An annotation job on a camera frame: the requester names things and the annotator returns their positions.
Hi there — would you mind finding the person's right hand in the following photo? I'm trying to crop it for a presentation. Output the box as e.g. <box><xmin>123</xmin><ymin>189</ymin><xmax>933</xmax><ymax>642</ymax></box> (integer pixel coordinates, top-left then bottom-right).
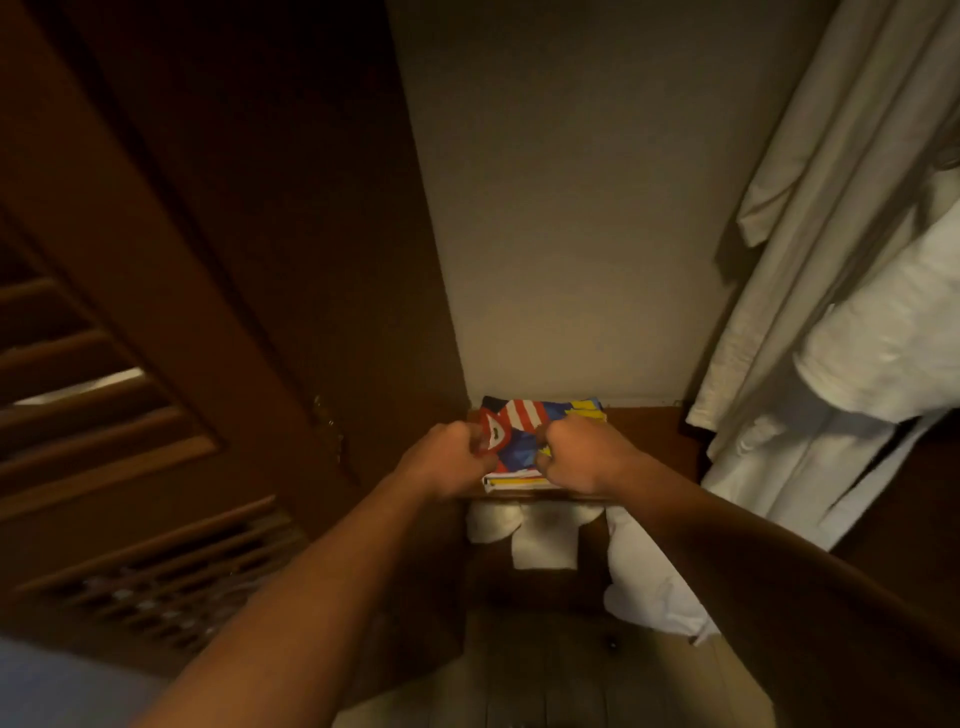
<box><xmin>534</xmin><ymin>417</ymin><xmax>651</xmax><ymax>503</ymax></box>

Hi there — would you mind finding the person's left hand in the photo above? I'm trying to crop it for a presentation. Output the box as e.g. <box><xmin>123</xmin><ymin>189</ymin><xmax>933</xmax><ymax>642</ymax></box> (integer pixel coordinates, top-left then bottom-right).
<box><xmin>391</xmin><ymin>420</ymin><xmax>498</xmax><ymax>506</ymax></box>

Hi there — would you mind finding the dark wooden wardrobe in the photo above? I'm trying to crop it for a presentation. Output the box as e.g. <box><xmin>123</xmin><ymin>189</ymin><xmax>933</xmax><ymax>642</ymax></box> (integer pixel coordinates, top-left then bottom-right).
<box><xmin>0</xmin><ymin>0</ymin><xmax>960</xmax><ymax>728</ymax></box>

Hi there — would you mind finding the person's left forearm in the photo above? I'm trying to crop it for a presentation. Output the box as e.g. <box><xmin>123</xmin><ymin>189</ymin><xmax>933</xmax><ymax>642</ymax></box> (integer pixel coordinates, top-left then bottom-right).
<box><xmin>135</xmin><ymin>477</ymin><xmax>452</xmax><ymax>728</ymax></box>

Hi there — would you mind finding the person's right forearm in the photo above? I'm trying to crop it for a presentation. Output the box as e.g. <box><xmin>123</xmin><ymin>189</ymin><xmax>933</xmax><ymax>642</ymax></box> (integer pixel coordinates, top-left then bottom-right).
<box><xmin>615</xmin><ymin>450</ymin><xmax>960</xmax><ymax>728</ymax></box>

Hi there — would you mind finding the small folded white cloth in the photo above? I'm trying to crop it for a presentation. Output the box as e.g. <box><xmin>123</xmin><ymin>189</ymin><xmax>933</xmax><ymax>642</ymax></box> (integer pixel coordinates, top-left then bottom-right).
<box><xmin>463</xmin><ymin>498</ymin><xmax>606</xmax><ymax>573</ymax></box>

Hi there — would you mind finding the large folded white cloth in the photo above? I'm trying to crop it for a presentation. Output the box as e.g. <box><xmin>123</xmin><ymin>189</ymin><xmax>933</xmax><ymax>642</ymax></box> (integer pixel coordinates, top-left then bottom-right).
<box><xmin>601</xmin><ymin>507</ymin><xmax>723</xmax><ymax>647</ymax></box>

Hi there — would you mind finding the white hanging robe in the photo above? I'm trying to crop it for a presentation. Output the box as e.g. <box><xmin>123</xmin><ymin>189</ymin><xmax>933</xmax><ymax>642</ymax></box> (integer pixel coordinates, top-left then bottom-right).
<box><xmin>684</xmin><ymin>0</ymin><xmax>960</xmax><ymax>554</ymax></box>

